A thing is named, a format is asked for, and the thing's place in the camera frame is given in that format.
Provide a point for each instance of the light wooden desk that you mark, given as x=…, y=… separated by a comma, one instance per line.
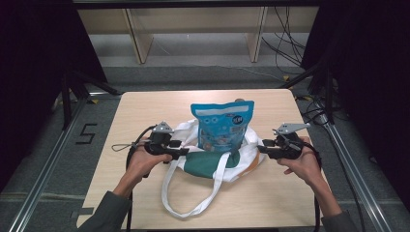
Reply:
x=141, y=35

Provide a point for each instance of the grey tape strip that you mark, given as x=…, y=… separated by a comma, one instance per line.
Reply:
x=84, y=211

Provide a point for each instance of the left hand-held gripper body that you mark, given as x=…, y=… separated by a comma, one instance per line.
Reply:
x=158, y=143

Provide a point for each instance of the person's left hand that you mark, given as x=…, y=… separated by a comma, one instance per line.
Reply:
x=140, y=164

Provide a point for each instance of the person's right hand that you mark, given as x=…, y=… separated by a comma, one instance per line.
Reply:
x=307, y=166

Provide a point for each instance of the white tote bag coloured blobs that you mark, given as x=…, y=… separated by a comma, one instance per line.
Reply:
x=203, y=164

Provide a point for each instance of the blue snack pouch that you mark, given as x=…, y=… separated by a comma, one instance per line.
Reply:
x=222, y=125

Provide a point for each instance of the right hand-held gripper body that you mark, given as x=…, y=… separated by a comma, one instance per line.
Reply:
x=290, y=146

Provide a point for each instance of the black curtain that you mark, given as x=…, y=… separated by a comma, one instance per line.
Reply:
x=35, y=64
x=374, y=80

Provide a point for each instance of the black metal stand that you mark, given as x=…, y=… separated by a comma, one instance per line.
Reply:
x=328, y=93
x=67, y=103

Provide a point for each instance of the yellow tape piece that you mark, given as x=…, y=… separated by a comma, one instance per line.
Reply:
x=286, y=77
x=94, y=101
x=306, y=98

